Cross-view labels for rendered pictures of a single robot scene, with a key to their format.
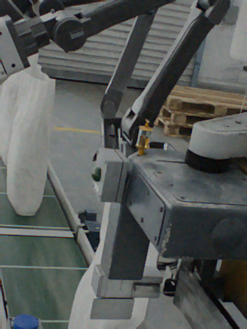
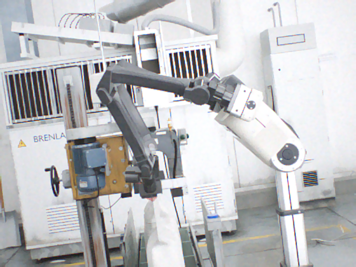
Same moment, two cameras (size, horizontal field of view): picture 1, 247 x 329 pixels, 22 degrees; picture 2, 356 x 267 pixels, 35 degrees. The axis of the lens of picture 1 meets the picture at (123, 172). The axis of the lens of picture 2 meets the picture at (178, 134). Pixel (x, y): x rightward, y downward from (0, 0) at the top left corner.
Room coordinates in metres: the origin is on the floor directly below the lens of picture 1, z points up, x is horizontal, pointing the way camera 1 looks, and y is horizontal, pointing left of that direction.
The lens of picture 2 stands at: (4.22, 0.93, 1.50)
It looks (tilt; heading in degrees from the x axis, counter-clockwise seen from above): 4 degrees down; 197
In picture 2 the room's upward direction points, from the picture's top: 8 degrees counter-clockwise
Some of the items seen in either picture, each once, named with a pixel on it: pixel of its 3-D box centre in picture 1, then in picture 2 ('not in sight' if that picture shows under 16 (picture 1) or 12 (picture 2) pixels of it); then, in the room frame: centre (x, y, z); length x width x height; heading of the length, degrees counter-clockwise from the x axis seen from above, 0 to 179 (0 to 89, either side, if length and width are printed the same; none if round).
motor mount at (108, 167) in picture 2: not in sight; (105, 158); (1.42, -0.35, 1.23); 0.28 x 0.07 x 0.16; 19
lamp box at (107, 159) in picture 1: (109, 175); (182, 136); (1.19, 0.02, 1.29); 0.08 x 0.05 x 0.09; 19
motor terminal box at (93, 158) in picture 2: not in sight; (94, 159); (1.59, -0.34, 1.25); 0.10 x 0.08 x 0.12; 134
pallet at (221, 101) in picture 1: (208, 101); not in sight; (7.19, -0.82, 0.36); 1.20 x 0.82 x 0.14; 105
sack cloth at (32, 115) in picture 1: (31, 136); not in sight; (3.17, 0.51, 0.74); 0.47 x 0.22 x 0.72; 17
